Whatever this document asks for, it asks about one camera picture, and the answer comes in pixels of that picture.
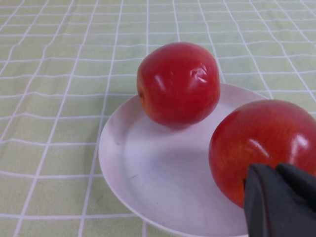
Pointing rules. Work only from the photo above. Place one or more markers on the red apple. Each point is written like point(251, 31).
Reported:
point(177, 86)
point(259, 133)

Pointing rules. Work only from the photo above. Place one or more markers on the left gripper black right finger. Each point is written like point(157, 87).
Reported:
point(301, 185)

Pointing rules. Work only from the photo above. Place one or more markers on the green checkered tablecloth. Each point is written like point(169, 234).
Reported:
point(61, 98)

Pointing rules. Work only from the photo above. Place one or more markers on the white round plate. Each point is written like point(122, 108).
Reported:
point(160, 177)

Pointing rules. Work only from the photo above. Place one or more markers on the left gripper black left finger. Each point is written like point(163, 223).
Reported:
point(269, 207)

